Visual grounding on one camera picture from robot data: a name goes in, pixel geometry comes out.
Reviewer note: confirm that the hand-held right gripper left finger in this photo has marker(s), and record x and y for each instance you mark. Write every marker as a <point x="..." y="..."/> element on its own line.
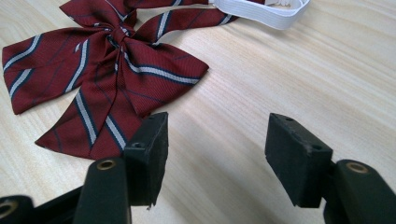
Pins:
<point x="146" y="168"/>

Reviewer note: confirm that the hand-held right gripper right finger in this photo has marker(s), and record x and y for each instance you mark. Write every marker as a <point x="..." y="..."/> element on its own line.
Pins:
<point x="295" y="161"/>

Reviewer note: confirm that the dark red striped bow tie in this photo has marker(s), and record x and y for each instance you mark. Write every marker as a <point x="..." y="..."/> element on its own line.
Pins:
<point x="102" y="77"/>

